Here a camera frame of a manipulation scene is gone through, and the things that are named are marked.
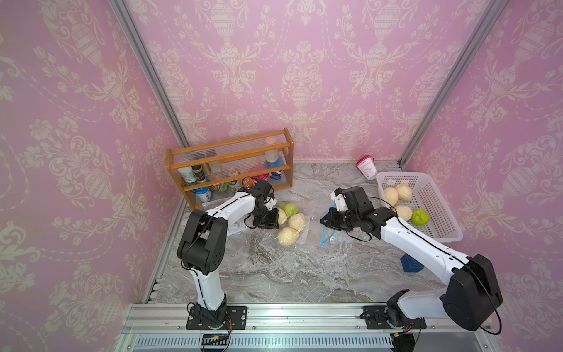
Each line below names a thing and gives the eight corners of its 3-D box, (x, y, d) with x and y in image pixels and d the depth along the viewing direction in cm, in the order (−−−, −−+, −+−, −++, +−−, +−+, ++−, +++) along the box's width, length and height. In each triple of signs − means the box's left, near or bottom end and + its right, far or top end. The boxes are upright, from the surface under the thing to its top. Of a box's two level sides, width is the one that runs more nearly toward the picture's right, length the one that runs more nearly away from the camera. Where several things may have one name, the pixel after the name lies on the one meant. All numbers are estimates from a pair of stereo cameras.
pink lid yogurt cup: (359, 182, 115) (363, 172, 109) (354, 165, 123) (358, 155, 117) (374, 182, 115) (379, 172, 109) (368, 165, 123) (373, 155, 117)
